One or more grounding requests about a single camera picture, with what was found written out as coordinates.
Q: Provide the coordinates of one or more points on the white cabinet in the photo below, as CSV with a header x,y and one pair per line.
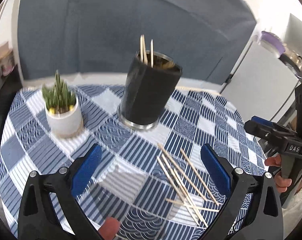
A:
x,y
262,86

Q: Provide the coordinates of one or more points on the blue patterned tablecloth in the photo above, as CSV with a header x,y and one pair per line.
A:
x,y
128,184

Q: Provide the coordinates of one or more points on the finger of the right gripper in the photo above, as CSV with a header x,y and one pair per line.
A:
x,y
262,121

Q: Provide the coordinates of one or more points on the brown cardboard box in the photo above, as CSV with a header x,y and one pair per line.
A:
x,y
7,61

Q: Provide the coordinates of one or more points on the black side table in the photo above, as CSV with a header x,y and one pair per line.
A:
x,y
9,86

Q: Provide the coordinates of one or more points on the person's right hand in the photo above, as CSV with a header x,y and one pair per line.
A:
x,y
282,184

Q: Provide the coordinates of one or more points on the purple lidded container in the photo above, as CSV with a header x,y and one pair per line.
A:
x,y
272,43

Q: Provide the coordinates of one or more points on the wooden chopstick long crossing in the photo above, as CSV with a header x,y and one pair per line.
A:
x,y
188,175

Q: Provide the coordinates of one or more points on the black cylindrical utensil holder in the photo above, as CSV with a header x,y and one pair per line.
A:
x,y
147,91

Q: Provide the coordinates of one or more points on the long diagonal wooden chopstick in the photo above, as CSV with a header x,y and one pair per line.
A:
x,y
152,53

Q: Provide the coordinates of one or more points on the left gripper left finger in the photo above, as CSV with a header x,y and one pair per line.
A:
x,y
37,216

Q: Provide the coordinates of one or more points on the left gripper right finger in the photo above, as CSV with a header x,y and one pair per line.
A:
x,y
263,220

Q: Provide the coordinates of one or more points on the wooden chopstick pile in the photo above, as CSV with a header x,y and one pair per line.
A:
x,y
173,174
200,178
176,187

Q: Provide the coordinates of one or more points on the person's left hand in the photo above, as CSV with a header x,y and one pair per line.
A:
x,y
109,229

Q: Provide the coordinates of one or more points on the blue fabric sofa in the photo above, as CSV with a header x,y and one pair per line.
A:
x,y
205,37

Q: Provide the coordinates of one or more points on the cactus in white pot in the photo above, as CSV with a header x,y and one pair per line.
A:
x,y
62,107

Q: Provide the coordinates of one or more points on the wooden chopstick low diagonal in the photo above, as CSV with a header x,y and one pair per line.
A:
x,y
191,206

